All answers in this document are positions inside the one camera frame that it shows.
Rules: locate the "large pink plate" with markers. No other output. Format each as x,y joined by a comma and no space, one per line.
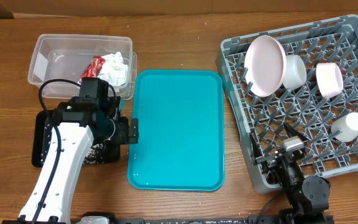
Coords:
266,65

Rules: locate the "small white cup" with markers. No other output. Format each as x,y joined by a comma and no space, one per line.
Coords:
348,125

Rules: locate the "grey dishwasher rack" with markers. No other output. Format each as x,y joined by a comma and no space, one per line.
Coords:
332,40

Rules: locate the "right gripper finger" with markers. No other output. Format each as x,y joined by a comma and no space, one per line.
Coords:
292,132
256,152

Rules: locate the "grey bowl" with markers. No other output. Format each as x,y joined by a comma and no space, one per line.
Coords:
296,72

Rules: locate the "red snack wrapper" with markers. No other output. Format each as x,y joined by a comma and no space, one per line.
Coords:
91,71

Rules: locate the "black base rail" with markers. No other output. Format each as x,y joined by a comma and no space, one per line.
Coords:
182,220

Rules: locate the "small pink plate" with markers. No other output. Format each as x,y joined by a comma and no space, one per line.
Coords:
329,79

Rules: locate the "teal serving tray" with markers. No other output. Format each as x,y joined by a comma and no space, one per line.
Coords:
181,131

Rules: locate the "black plastic tray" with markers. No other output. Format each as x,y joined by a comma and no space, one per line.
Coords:
39,146

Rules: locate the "clear plastic bin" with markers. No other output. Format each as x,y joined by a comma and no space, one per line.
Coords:
66,56

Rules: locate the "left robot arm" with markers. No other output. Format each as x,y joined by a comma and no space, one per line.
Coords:
83,130

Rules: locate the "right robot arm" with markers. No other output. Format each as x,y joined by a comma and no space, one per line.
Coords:
308,196

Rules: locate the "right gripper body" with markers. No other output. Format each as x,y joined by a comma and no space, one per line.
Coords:
290,171

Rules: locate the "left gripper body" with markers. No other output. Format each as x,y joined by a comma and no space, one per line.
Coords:
122,135

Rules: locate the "white napkin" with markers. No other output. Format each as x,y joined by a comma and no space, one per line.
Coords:
113,70

